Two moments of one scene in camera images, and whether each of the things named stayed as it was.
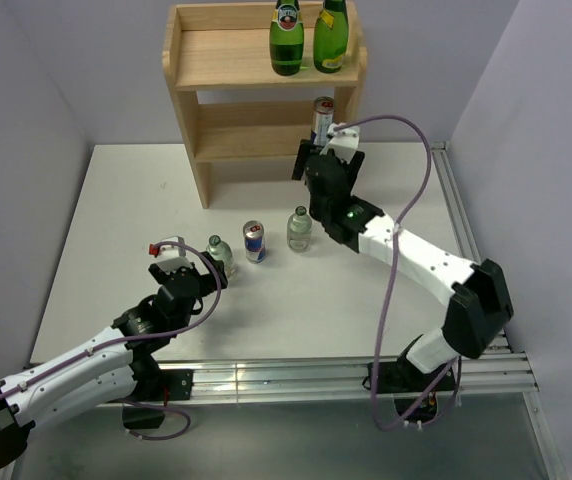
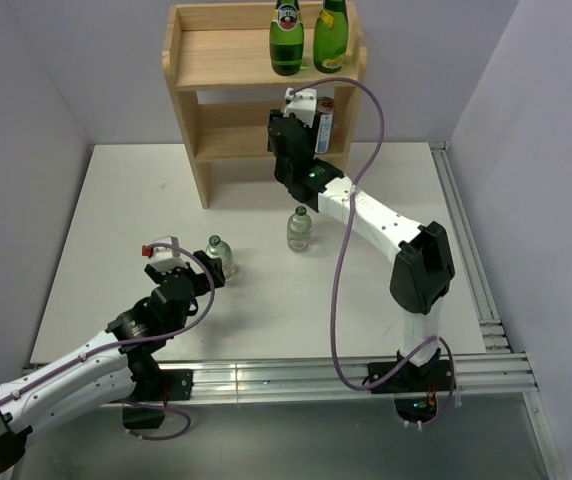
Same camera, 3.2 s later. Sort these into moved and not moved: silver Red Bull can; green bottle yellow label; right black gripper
Moved: right black gripper
Not moved: silver Red Bull can; green bottle yellow label
